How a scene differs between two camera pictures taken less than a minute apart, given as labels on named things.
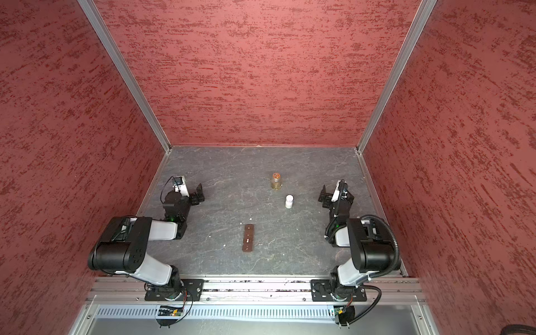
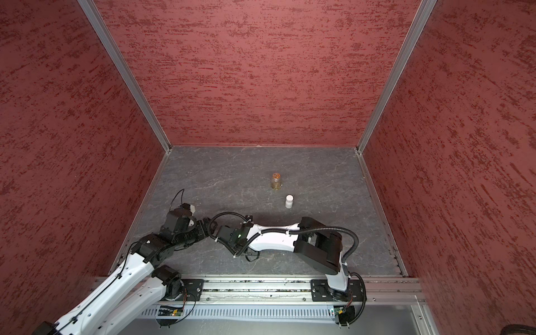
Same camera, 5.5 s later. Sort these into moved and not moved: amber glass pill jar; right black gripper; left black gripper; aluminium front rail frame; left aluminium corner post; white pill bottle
Moved: right black gripper; left black gripper
Not moved: aluminium front rail frame; white pill bottle; left aluminium corner post; amber glass pill jar
